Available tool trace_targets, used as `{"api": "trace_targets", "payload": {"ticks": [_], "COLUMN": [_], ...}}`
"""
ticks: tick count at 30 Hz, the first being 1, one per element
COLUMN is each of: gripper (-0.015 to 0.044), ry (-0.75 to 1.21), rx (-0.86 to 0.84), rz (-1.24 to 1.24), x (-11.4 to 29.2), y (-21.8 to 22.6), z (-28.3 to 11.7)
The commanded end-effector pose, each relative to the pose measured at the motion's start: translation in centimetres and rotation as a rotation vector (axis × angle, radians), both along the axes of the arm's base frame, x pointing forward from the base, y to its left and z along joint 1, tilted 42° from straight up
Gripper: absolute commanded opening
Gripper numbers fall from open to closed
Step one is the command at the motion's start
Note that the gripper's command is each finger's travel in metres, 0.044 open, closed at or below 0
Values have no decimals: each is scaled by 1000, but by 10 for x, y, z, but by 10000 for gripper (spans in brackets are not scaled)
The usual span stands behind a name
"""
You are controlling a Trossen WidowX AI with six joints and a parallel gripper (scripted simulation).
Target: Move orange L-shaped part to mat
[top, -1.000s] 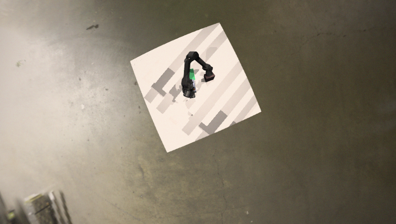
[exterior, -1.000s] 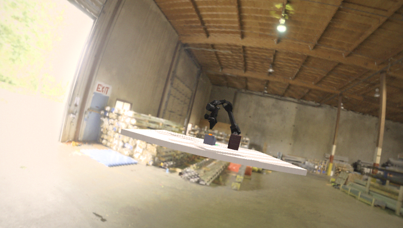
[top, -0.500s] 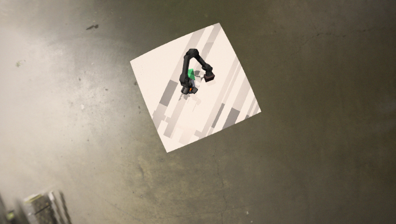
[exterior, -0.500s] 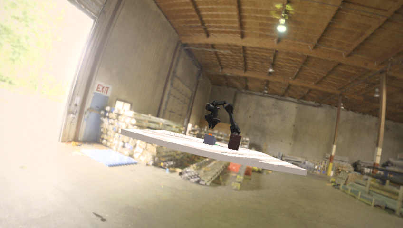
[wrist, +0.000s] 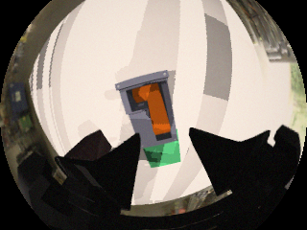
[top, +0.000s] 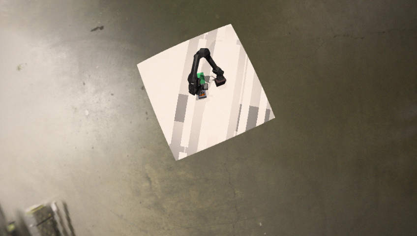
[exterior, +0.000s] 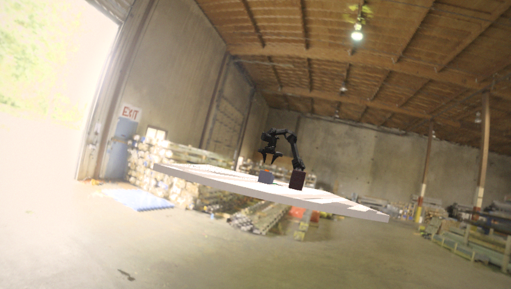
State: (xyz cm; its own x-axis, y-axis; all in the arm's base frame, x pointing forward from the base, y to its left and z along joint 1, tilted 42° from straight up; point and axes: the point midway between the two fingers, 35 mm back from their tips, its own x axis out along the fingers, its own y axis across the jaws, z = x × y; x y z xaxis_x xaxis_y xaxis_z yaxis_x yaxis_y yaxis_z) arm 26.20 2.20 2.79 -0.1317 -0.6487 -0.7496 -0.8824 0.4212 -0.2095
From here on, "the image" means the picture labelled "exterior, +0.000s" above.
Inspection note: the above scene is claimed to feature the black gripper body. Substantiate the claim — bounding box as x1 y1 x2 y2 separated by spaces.
258 143 283 157

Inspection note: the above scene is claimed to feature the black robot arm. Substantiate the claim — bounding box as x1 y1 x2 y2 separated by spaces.
261 128 306 171

